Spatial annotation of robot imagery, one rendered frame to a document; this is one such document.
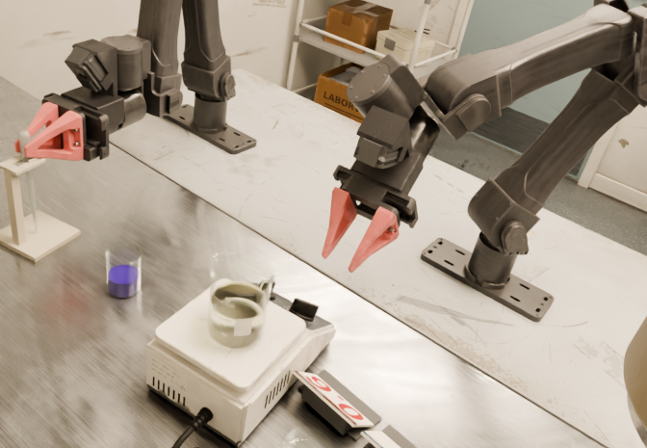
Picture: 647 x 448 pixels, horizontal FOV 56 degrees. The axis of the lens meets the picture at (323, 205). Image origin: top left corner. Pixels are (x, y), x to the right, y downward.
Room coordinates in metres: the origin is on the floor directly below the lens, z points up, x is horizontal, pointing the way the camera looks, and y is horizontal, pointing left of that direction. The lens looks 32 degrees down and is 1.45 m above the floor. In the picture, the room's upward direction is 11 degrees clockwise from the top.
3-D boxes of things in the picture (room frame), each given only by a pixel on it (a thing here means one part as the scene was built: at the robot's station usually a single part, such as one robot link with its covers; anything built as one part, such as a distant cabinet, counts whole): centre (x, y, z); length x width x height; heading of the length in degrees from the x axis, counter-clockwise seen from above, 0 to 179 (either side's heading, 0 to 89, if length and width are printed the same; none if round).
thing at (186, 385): (0.49, 0.06, 0.94); 0.22 x 0.13 x 0.08; 156
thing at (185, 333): (0.47, 0.07, 0.98); 0.12 x 0.12 x 0.01; 66
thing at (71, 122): (0.69, 0.37, 1.04); 0.09 x 0.07 x 0.07; 160
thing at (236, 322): (0.47, 0.07, 1.03); 0.07 x 0.06 x 0.08; 64
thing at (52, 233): (0.65, 0.38, 0.96); 0.08 x 0.08 x 0.13; 70
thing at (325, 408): (0.47, -0.06, 0.92); 0.09 x 0.06 x 0.04; 52
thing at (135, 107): (0.81, 0.32, 1.05); 0.07 x 0.06 x 0.07; 160
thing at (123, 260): (0.59, 0.23, 0.93); 0.04 x 0.04 x 0.06
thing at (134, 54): (0.85, 0.31, 1.08); 0.12 x 0.09 x 0.12; 164
